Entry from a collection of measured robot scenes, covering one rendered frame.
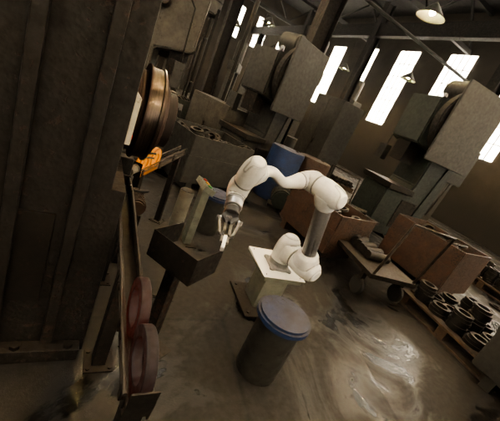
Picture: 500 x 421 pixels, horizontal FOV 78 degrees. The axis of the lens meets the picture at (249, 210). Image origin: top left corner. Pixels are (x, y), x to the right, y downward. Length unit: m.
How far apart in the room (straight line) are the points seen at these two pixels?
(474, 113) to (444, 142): 0.62
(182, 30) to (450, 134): 4.40
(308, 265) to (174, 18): 3.33
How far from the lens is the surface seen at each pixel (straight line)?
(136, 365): 1.04
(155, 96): 1.52
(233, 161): 4.30
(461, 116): 6.18
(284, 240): 2.23
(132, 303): 1.15
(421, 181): 6.60
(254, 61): 5.49
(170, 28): 4.37
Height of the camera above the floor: 1.40
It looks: 19 degrees down
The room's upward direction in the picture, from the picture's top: 24 degrees clockwise
